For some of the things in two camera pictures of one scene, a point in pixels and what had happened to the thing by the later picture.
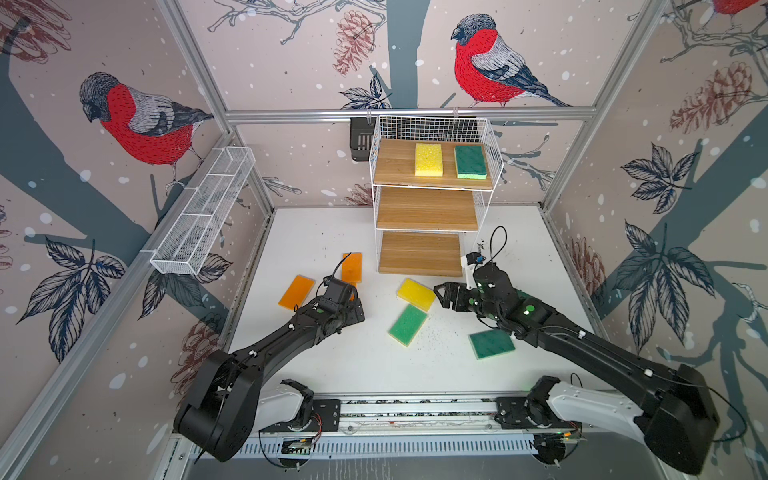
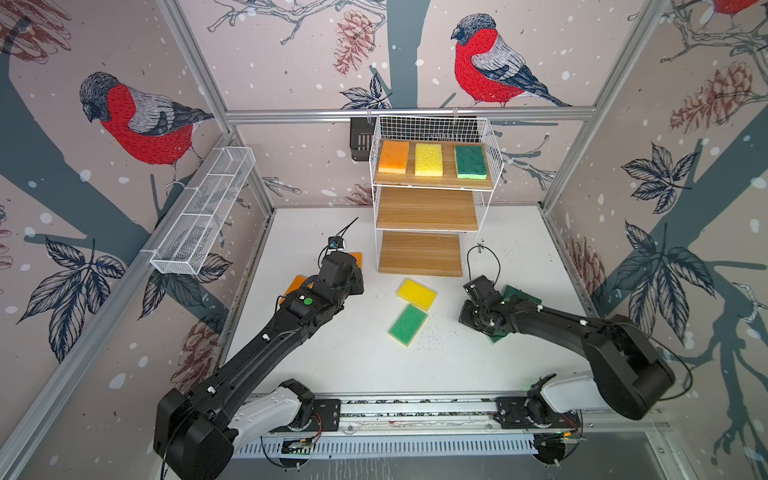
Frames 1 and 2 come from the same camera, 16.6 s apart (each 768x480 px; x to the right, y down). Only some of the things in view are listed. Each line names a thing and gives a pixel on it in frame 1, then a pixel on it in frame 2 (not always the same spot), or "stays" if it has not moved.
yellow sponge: (417, 294) stays
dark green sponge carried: (470, 162) stays
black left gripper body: (353, 313) to (355, 285)
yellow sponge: (428, 160) stays
